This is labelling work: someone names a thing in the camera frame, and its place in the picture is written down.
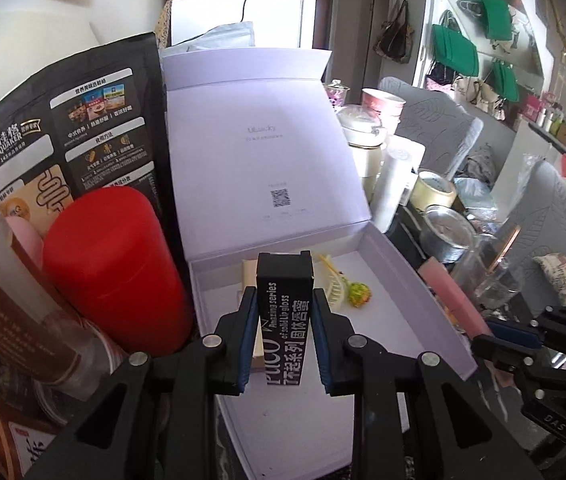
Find white refrigerator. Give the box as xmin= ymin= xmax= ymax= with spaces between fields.
xmin=170 ymin=0 xmax=318 ymax=51

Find green flower hair tie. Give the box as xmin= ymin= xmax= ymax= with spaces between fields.
xmin=345 ymin=282 xmax=372 ymax=310

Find black lip gloss box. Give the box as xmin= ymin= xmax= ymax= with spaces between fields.
xmin=256 ymin=251 xmax=314 ymax=402

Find glass jar with lid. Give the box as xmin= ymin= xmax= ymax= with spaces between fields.
xmin=325 ymin=79 xmax=351 ymax=111

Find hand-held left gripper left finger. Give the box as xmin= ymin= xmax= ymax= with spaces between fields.
xmin=23 ymin=285 xmax=260 ymax=480

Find cream hair clip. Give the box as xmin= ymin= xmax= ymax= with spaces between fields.
xmin=317 ymin=254 xmax=351 ymax=317

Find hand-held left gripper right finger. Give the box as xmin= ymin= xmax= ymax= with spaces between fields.
xmin=312 ymin=289 xmax=544 ymax=480

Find grey leaf pattern cushion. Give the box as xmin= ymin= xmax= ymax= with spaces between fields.
xmin=379 ymin=76 xmax=484 ymax=173

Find clear jar brown contents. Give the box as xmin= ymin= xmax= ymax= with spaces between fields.
xmin=0 ymin=177 xmax=128 ymax=401

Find green tote bag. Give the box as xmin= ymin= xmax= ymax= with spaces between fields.
xmin=431 ymin=24 xmax=480 ymax=78
xmin=477 ymin=0 xmax=514 ymax=43
xmin=492 ymin=59 xmax=520 ymax=103

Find clear plastic cup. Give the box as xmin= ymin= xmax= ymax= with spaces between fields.
xmin=455 ymin=232 xmax=524 ymax=306

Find black power cable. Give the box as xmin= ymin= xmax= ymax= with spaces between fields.
xmin=198 ymin=0 xmax=300 ymax=43

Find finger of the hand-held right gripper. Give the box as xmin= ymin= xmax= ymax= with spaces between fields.
xmin=487 ymin=320 xmax=546 ymax=352
xmin=470 ymin=334 xmax=534 ymax=372

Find clear tape roll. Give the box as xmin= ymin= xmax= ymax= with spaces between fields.
xmin=409 ymin=170 xmax=458 ymax=213

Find red canister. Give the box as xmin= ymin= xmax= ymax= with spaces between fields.
xmin=42 ymin=187 xmax=194 ymax=356

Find woven straw fan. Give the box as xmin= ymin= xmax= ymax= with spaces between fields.
xmin=154 ymin=0 xmax=174 ymax=48

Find salmon pink flat box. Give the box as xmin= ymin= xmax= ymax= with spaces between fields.
xmin=417 ymin=256 xmax=494 ymax=337

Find lavender gift box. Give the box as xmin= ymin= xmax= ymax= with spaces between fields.
xmin=159 ymin=45 xmax=478 ymax=480

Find brown door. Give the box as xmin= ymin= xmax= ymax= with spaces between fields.
xmin=299 ymin=0 xmax=338 ymax=51

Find steel cup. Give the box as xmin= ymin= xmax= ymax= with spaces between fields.
xmin=420 ymin=206 xmax=478 ymax=263

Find white paper roll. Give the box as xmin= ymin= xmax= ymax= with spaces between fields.
xmin=370 ymin=149 xmax=414 ymax=233

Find white board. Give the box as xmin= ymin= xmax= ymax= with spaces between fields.
xmin=490 ymin=122 xmax=554 ymax=208

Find hanging brown bag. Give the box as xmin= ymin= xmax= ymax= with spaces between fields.
xmin=374 ymin=0 xmax=416 ymax=65

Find black oats bag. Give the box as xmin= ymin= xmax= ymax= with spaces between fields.
xmin=0 ymin=32 xmax=174 ymax=241

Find grey-blue plastic bag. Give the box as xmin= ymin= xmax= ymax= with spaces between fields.
xmin=183 ymin=21 xmax=254 ymax=51

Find grey leaf-pattern chair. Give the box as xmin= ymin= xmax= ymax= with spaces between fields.
xmin=503 ymin=160 xmax=566 ymax=311

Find pink paper cups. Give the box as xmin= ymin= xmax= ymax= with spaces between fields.
xmin=361 ymin=87 xmax=407 ymax=128

